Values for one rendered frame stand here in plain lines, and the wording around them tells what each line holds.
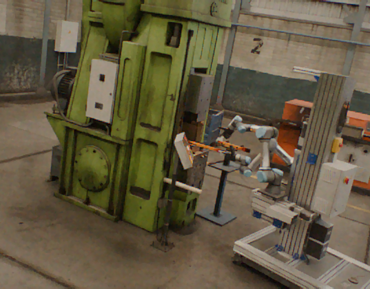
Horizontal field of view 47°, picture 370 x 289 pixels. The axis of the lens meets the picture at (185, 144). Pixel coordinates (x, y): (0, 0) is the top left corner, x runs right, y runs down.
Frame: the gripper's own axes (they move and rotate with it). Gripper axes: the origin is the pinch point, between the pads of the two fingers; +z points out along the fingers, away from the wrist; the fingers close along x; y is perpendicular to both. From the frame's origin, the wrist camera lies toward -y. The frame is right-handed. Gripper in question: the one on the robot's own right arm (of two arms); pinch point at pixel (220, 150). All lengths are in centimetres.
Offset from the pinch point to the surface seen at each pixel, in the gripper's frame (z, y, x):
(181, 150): 9, -10, -73
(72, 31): 618, -73, 420
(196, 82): 33, -69, -17
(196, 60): 41, -91, -8
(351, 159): -103, 52, 357
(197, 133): 41.6, -4.9, 24.9
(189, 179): 22.4, 37.4, -16.0
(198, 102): 27, -49, -16
